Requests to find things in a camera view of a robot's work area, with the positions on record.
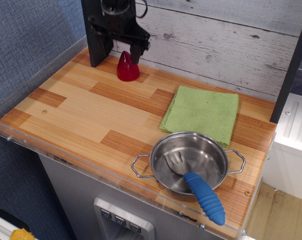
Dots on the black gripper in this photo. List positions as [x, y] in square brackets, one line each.
[121, 26]

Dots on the red toy strawberry food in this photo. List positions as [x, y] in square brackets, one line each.
[126, 70]

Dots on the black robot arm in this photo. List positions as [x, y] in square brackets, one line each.
[118, 6]

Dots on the green folded cloth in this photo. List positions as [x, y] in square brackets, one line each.
[203, 111]

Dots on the clear acrylic table guard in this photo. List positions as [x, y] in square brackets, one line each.
[96, 132]

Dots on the stainless steel pot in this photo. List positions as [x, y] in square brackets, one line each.
[204, 155]

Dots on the grey toy cabinet front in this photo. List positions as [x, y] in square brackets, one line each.
[76, 192]

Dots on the silver dispenser button panel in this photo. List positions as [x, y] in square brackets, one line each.
[117, 223]

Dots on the white toy sink counter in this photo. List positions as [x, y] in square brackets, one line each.
[283, 166]

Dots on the yellow object bottom left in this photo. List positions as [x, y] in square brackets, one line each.
[21, 234]

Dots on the dark grey left post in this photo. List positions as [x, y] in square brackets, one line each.
[89, 9]

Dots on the dark grey post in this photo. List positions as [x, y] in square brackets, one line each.
[89, 9]
[288, 81]

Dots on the blue handled metal fork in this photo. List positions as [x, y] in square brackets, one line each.
[206, 197]

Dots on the dark grey right post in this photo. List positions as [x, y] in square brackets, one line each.
[288, 81]

